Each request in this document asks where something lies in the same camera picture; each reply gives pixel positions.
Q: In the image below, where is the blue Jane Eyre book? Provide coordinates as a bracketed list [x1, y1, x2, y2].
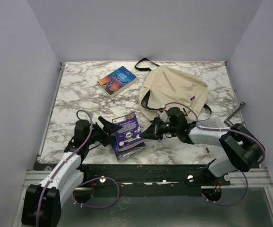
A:
[97, 66, 137, 98]

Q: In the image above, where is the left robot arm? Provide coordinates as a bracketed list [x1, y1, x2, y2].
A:
[21, 117, 121, 227]

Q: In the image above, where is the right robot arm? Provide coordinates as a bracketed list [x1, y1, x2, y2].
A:
[141, 107, 265, 185]

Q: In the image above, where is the black metal base plate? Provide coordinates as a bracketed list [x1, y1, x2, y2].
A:
[32, 163, 261, 197]

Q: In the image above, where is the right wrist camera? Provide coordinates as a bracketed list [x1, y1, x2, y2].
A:
[157, 109, 169, 122]

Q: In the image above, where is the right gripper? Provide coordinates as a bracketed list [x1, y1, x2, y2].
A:
[140, 116, 179, 140]

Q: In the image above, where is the aluminium rail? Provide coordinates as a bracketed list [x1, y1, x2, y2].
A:
[23, 168, 273, 190]

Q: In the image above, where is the clear plastic organizer box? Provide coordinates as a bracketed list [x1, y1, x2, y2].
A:
[202, 117, 223, 128]

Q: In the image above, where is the cream canvas backpack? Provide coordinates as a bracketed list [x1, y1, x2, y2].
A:
[135, 63, 212, 122]

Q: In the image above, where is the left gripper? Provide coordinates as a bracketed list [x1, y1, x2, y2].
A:
[86, 116, 122, 146]

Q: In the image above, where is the grey metal bracket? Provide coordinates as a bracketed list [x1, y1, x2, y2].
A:
[224, 102, 246, 127]

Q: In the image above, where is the dark purple book underneath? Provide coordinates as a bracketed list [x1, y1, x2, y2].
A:
[110, 111, 147, 163]

